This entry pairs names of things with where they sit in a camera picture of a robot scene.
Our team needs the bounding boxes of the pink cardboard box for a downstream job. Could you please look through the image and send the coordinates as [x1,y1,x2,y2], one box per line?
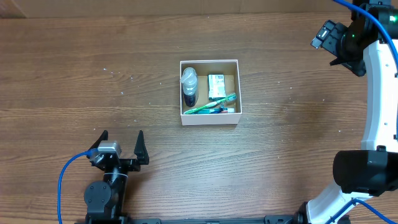
[180,59,243,126]

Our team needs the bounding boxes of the blue disposable razor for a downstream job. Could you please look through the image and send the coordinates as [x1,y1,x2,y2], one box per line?
[215,105,224,114]

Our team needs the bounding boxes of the left blue cable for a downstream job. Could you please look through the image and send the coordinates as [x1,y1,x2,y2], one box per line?
[57,149,99,224]

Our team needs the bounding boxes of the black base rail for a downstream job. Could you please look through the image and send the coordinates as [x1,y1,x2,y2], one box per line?
[128,215,294,224]

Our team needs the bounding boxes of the right blue cable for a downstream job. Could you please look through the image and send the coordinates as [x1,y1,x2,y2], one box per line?
[332,0,398,63]

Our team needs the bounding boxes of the dark soap pump bottle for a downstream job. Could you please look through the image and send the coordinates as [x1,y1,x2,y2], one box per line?
[180,67,198,107]

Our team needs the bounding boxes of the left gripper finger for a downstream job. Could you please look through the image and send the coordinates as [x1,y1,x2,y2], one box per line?
[88,130,108,151]
[134,130,149,165]

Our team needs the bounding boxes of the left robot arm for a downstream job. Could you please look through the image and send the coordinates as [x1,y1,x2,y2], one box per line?
[84,130,149,223]

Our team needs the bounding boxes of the green white toothbrush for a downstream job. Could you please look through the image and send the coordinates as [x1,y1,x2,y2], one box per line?
[184,93,237,114]

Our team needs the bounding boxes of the green soap bar package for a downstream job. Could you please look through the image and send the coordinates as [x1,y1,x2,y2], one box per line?
[208,74,226,101]

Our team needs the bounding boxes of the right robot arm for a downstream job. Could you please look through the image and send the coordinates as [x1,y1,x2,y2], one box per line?
[289,1,397,223]

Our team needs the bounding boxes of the blue cable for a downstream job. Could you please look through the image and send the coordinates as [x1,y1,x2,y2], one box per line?
[332,0,398,63]
[57,149,99,224]

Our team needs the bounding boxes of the teal toothpaste tube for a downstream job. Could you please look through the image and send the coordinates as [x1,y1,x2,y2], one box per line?
[194,108,235,114]

